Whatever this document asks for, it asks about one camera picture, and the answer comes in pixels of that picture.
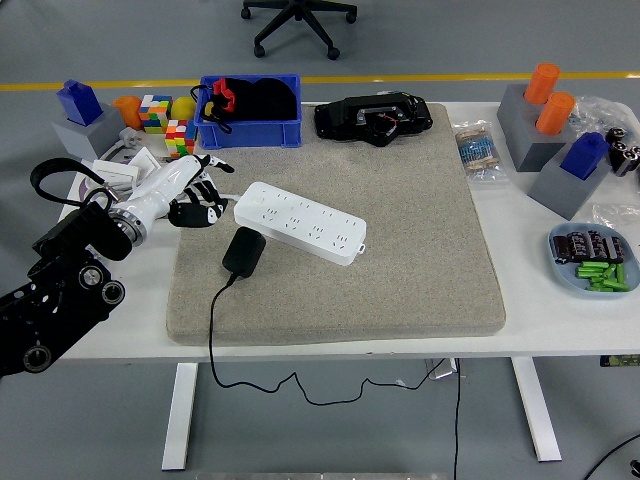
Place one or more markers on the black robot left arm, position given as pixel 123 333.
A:
pixel 65 280

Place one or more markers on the multicolour puzzle cube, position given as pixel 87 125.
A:
pixel 180 139
pixel 155 114

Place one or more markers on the orange cylinder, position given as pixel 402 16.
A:
pixel 541 82
pixel 555 114

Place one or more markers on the black office chair base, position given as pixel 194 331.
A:
pixel 300 12

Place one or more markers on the clear bag of resistors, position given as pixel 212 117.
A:
pixel 477 150

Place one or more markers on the green battery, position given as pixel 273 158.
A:
pixel 616 286
pixel 592 265
pixel 620 274
pixel 597 288
pixel 589 273
pixel 609 272

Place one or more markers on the large grey block holder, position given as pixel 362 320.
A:
pixel 515 115

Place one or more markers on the green circuit board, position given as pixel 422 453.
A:
pixel 620 360

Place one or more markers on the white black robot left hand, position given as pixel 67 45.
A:
pixel 165 187

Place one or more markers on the white table leg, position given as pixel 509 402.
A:
pixel 537 410
pixel 180 415

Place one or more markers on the black electronic device housing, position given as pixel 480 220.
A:
pixel 345 120

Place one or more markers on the blue plastic bin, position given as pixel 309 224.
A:
pixel 250 134

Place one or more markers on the black cylinder silver top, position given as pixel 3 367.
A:
pixel 615 136
pixel 620 154
pixel 632 161

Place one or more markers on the dark printed capacitor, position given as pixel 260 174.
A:
pixel 596 245
pixel 561 249
pixel 616 249
pixel 578 246

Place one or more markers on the orange cup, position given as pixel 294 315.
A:
pixel 127 112

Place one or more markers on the white power strip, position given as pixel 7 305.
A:
pixel 300 220

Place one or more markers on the light blue tray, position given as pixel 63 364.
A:
pixel 562 277

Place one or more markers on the black plug adapter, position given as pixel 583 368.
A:
pixel 243 252

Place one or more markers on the metal bracket under table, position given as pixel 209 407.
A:
pixel 442 370

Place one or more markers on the blue house-shaped block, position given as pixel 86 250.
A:
pixel 584 156
pixel 79 102

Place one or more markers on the yellow ball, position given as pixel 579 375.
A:
pixel 183 109

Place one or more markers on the black cloth pouch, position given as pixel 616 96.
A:
pixel 270 100

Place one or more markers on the grey-brown mat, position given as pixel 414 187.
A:
pixel 400 250

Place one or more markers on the white wall switch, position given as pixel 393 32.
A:
pixel 122 172
pixel 145 161

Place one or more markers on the clear plastic bag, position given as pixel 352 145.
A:
pixel 595 112
pixel 615 214

